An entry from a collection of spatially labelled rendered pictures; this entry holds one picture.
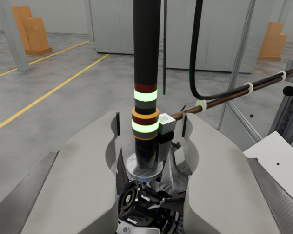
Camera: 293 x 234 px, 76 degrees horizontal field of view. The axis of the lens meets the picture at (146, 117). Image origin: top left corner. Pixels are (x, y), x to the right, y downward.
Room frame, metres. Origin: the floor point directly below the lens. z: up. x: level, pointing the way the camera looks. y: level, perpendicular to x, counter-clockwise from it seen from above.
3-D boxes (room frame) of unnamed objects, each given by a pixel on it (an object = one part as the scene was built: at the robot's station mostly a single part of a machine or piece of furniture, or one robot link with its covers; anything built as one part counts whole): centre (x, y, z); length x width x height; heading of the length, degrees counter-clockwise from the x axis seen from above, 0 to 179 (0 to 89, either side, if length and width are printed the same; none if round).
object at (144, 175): (0.27, -0.01, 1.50); 0.09 x 0.07 x 0.10; 125
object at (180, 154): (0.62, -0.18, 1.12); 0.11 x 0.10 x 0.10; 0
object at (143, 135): (0.26, 0.00, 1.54); 0.04 x 0.04 x 0.01
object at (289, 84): (0.59, -0.48, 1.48); 0.05 x 0.04 x 0.05; 125
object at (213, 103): (0.43, -0.25, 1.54); 0.54 x 0.01 x 0.01; 125
